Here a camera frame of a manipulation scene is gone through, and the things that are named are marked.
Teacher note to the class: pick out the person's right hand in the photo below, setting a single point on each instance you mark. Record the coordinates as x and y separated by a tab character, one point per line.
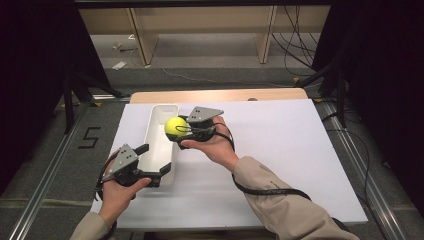
218	150

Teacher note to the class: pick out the white paper scrap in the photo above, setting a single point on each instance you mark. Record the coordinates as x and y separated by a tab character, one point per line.
119	65

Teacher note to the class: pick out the long aluminium floor rail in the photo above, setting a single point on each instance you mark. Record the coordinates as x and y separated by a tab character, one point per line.
43	186
363	173

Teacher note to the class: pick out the yellow tennis ball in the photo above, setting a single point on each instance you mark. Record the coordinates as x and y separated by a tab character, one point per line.
175	126

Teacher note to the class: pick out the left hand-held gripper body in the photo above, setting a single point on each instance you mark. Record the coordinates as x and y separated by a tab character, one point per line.
122	159

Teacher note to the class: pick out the white plastic bin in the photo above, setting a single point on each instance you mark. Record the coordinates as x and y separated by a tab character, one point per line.
156	150

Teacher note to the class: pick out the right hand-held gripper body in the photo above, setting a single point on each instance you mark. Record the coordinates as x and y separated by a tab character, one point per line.
203	115

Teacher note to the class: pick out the black tripod stand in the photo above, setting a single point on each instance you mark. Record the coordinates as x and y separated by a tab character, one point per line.
69	106
340	100

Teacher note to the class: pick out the light wooden desk frame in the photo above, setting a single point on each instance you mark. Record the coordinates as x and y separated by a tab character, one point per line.
144	43

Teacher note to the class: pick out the person's left hand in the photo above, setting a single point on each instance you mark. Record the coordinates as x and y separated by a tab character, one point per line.
117	200

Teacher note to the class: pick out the white board table cover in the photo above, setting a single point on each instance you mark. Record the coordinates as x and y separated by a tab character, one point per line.
290	133

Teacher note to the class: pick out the short aluminium floor rail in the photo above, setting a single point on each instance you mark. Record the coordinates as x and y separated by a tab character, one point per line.
110	97

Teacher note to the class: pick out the black curtain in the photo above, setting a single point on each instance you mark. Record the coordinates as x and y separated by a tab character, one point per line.
36	66
386	83

